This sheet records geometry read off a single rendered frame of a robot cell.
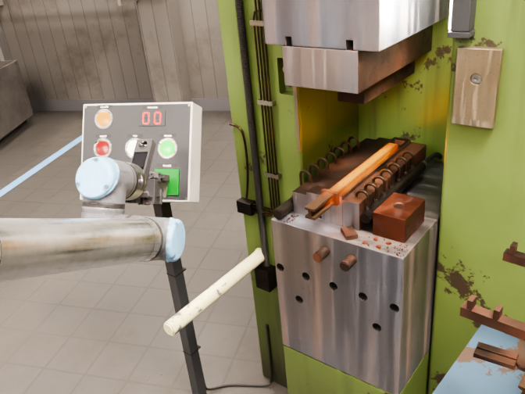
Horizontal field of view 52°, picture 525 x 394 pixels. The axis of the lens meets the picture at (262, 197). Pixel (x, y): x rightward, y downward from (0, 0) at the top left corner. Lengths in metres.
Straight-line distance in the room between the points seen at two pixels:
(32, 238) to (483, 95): 0.93
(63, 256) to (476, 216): 0.96
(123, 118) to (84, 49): 4.25
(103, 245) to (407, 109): 1.11
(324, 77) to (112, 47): 4.51
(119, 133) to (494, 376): 1.13
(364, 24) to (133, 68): 4.54
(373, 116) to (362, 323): 0.69
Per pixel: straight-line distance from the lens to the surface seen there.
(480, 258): 1.45
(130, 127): 1.59
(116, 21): 5.57
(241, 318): 2.56
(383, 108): 1.77
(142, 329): 2.62
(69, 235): 0.85
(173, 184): 1.51
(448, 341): 1.65
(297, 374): 1.76
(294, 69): 1.30
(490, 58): 1.23
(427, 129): 1.74
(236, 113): 1.66
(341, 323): 1.50
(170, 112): 1.54
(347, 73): 1.23
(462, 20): 1.22
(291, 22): 1.28
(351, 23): 1.20
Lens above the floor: 1.64
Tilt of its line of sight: 27 degrees down
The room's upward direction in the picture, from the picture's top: 6 degrees counter-clockwise
